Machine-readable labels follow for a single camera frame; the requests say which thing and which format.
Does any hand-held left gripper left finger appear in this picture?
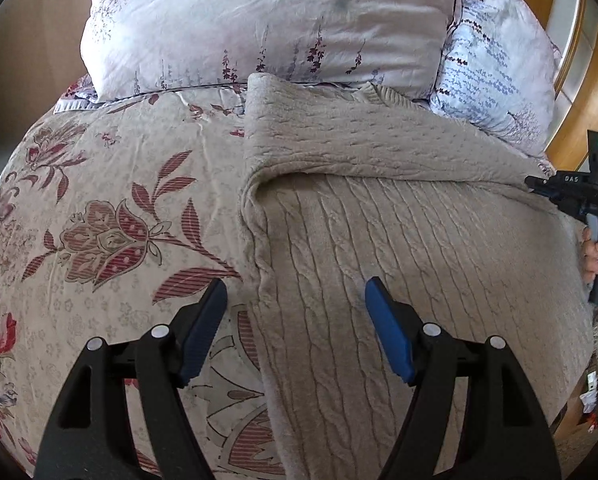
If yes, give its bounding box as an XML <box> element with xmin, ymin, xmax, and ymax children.
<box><xmin>33</xmin><ymin>278</ymin><xmax>228</xmax><ymax>480</ymax></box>

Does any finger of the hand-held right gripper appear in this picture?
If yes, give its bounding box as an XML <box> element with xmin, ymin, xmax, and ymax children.
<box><xmin>525</xmin><ymin>175</ymin><xmax>558</xmax><ymax>200</ymax></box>

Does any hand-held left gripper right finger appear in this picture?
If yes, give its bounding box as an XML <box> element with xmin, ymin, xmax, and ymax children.
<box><xmin>364</xmin><ymin>276</ymin><xmax>562</xmax><ymax>480</ymax></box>

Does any beige cable-knit blanket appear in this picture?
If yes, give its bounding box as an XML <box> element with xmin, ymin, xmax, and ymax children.
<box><xmin>241</xmin><ymin>73</ymin><xmax>596</xmax><ymax>480</ymax></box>

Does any floral bedspread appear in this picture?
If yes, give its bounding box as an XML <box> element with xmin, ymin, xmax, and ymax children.
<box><xmin>0</xmin><ymin>74</ymin><xmax>290</xmax><ymax>480</ymax></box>

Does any wooden headboard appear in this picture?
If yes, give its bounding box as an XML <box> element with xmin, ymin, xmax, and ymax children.
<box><xmin>516</xmin><ymin>0</ymin><xmax>598</xmax><ymax>178</ymax></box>

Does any white pillow with blue print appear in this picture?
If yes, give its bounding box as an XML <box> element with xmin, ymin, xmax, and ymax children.
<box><xmin>430</xmin><ymin>0</ymin><xmax>564</xmax><ymax>158</ymax></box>

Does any small white packet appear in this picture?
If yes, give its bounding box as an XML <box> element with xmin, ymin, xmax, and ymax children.
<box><xmin>579</xmin><ymin>372</ymin><xmax>598</xmax><ymax>428</ymax></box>

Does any pink floral pillow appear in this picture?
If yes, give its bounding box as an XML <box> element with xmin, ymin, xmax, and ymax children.
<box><xmin>81</xmin><ymin>0</ymin><xmax>464</xmax><ymax>103</ymax></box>

